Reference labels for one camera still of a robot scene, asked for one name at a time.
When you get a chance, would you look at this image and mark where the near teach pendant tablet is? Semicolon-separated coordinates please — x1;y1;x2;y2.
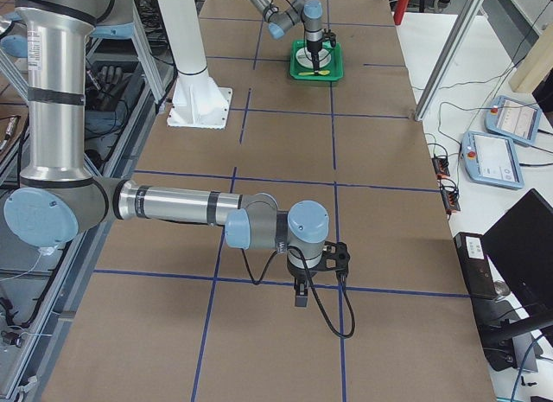
461;131;524;190

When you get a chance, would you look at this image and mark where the black box device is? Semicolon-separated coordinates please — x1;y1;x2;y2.
454;232;504;302

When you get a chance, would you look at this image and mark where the far orange black connector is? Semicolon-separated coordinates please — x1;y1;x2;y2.
431;143;450;179

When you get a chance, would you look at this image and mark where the red cylinder tube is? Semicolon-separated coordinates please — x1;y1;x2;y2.
393;0;410;26

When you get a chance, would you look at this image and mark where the green plastic tray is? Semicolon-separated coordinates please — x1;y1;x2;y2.
289;40;344;82

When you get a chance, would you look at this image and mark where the aluminium frame post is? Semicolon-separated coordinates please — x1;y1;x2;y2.
414;0;484;121

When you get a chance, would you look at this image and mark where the far teach pendant tablet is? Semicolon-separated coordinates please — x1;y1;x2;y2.
485;95;543;146

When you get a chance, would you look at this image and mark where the white side bench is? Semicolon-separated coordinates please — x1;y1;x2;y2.
397;12;552;401

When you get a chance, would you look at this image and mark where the beige cardboard block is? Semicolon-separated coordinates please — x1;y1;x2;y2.
509;23;553;93

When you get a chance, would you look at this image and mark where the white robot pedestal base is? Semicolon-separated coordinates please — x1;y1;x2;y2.
157;0;232;130

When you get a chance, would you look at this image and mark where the teach pendant tablet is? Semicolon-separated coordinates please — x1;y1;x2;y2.
485;95;543;146
461;131;524;190

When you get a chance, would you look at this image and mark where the white round plate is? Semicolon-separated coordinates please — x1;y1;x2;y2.
295;47;332;69

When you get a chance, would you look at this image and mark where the black laptop computer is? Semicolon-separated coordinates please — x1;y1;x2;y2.
483;188;552;315

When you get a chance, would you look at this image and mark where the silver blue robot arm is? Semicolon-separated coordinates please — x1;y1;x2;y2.
249;0;323;66

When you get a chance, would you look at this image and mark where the near orange black connector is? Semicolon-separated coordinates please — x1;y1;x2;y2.
438;177;461;216

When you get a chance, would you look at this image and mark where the yellow plastic spoon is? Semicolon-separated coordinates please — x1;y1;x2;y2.
298;70;330;77

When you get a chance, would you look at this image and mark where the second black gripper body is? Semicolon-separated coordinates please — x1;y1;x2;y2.
287;257;327;292

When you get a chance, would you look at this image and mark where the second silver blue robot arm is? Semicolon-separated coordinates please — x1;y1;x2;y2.
3;0;330;307

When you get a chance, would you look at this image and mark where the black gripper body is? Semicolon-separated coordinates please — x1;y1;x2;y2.
306;40;323;59

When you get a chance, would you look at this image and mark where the aluminium frame rail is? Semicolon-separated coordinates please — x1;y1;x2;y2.
0;0;174;402

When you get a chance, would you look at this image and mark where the orange black connector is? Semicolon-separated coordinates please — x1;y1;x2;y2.
438;177;461;216
431;143;450;179

